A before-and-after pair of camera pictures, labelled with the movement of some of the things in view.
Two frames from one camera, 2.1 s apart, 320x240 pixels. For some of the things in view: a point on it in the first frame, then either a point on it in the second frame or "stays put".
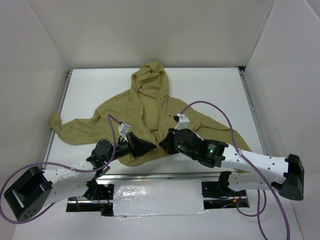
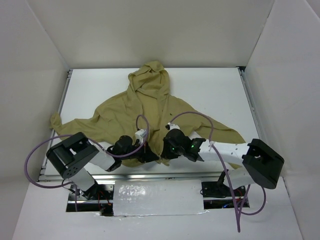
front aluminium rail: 156,177 stays put
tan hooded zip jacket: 139,123 stays put
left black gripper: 133,144 -> 149,154
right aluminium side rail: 242,70 stays put
